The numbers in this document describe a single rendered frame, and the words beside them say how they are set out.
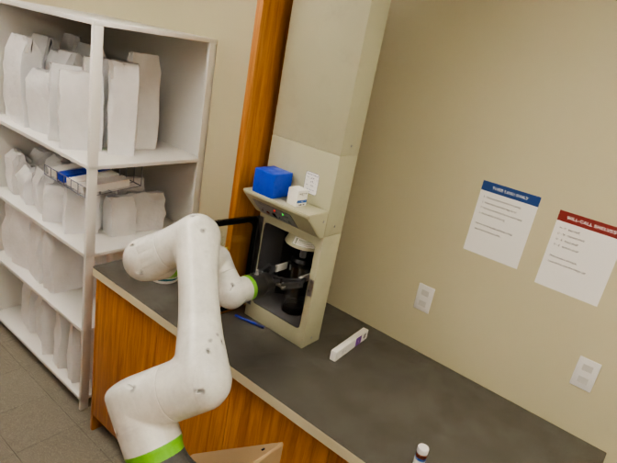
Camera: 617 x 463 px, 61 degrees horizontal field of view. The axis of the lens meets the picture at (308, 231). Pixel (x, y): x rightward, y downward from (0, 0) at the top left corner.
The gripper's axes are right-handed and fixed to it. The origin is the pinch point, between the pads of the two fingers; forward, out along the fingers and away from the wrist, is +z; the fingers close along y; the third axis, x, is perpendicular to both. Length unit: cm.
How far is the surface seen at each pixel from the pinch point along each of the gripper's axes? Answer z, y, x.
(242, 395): -34, -12, 36
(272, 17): -11, 22, -91
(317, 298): -3.1, -14.8, 4.0
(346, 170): -1.3, -14.7, -46.4
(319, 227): -11.2, -14.8, -26.5
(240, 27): 35, 87, -87
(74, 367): -28, 113, 100
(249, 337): -18.3, 2.5, 25.4
